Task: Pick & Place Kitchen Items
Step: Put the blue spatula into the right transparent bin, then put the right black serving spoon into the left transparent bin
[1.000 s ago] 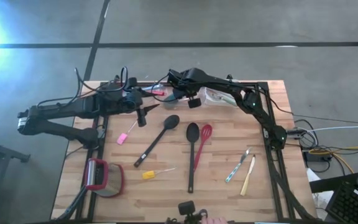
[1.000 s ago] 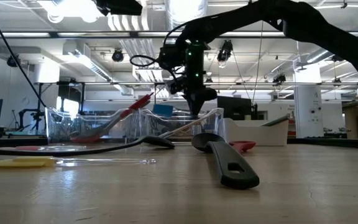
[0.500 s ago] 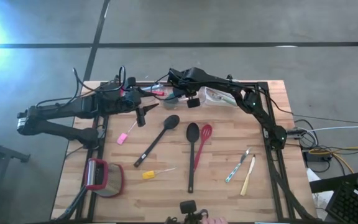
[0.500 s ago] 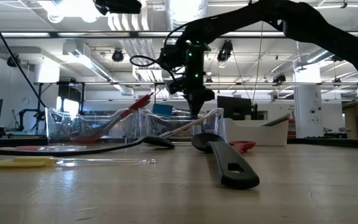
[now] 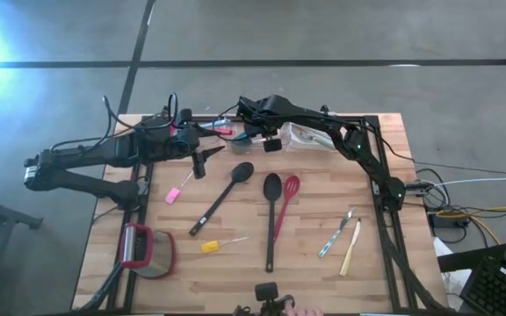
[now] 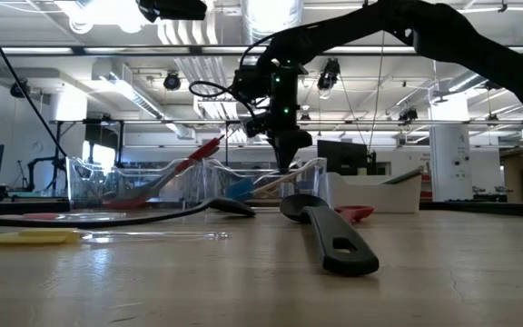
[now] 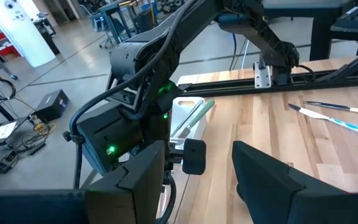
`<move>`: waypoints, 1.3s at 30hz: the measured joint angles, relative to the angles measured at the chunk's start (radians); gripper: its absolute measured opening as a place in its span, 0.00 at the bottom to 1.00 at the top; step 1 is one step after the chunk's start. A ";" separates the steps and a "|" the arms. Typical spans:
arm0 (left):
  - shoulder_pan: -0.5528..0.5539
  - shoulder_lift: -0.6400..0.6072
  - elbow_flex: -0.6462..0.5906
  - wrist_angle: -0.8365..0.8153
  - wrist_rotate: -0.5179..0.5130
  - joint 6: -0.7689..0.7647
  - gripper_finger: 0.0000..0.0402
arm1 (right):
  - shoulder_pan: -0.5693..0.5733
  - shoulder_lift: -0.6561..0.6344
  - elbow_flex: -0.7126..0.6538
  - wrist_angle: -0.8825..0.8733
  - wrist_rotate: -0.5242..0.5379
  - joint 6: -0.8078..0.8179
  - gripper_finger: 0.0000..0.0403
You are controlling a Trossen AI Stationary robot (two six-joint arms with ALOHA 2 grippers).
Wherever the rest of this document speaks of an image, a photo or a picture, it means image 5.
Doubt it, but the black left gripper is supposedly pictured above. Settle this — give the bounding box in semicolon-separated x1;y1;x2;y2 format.
169;108;227;179

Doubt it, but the red spoon steel shaft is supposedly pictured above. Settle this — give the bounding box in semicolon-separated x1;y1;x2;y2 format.
170;124;236;136

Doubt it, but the grey silicone spoon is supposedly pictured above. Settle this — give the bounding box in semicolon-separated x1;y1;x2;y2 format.
199;118;233;129

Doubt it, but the black nylon spoon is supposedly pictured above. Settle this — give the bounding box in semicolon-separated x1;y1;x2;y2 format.
188;162;255;238
262;172;284;273

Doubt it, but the red slotted spatula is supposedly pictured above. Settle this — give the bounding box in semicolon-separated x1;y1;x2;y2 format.
273;174;300;242

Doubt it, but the pink mini spatula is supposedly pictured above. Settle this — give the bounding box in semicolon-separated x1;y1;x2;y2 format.
164;169;196;205

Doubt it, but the yellow mini spatula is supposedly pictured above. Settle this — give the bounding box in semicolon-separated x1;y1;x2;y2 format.
199;235;249;255

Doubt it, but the clear plastic bin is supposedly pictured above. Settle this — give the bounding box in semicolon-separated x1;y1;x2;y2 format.
149;114;221;155
218;114;290;155

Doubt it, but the white plastic bin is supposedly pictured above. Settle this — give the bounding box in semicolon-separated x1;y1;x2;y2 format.
286;111;344;153

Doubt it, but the red-trimmed steel box grater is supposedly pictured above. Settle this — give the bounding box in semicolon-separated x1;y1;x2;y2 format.
119;222;177;280

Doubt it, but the black handheld device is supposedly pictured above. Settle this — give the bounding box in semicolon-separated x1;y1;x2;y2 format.
233;282;296;316

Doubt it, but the person's hand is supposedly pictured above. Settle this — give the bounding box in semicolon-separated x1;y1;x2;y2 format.
286;305;324;316

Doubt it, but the black power box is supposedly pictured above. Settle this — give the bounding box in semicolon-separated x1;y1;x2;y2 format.
428;210;472;230

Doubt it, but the white paper sheet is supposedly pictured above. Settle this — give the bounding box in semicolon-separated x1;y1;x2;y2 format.
432;236;473;311

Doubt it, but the dark laptop computer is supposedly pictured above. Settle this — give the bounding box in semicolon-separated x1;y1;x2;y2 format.
459;192;506;316

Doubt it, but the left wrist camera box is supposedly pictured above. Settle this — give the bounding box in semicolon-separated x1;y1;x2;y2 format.
177;126;201;151

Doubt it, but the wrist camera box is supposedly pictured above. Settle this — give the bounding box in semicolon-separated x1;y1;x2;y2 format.
263;138;283;154
177;126;201;151

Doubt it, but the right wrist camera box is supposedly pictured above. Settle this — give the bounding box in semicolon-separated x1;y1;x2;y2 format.
263;138;283;154

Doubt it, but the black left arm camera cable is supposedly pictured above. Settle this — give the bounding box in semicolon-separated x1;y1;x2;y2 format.
50;91;179;153

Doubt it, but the patterned-handle knife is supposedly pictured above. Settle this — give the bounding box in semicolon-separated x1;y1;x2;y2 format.
317;206;358;259

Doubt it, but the cream-handled knife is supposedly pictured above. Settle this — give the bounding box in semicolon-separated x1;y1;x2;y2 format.
338;218;363;277

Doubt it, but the black cable bundle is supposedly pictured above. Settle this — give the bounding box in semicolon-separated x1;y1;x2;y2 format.
79;262;125;312

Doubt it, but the black aluminium table frame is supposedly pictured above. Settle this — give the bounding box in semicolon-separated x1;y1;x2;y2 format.
103;112;450;315

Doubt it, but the yellow cable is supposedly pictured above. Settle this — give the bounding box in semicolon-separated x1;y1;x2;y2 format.
435;205;506;246

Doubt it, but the thin black cable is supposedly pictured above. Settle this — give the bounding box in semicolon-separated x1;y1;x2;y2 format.
415;160;506;177

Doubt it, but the white cable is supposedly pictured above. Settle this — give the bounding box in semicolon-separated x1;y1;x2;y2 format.
428;176;506;189

